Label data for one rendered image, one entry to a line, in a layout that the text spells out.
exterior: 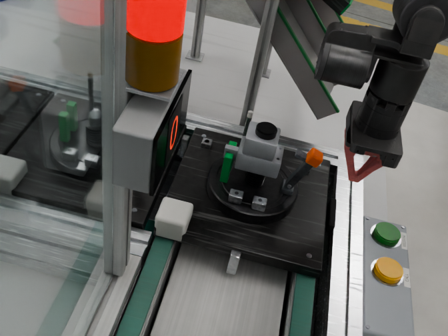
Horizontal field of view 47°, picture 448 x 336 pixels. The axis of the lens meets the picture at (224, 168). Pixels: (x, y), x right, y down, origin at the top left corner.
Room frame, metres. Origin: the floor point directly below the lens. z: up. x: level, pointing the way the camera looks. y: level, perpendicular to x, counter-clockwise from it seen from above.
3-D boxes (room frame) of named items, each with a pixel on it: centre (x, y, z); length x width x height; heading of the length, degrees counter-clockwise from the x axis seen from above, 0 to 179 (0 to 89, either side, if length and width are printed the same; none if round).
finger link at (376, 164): (0.58, -0.19, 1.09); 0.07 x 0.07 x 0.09; 87
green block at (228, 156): (0.57, 0.00, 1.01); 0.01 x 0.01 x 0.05; 86
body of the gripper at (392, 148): (0.57, -0.19, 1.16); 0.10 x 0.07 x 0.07; 177
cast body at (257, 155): (0.58, -0.04, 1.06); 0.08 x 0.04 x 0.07; 86
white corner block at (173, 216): (0.49, 0.06, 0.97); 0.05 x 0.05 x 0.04; 86
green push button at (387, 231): (0.55, -0.26, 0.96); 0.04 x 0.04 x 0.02
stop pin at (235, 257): (0.46, -0.04, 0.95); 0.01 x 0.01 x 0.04; 86
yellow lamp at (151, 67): (0.40, 0.08, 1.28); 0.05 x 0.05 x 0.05
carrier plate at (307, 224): (0.58, -0.05, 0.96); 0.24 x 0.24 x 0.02; 86
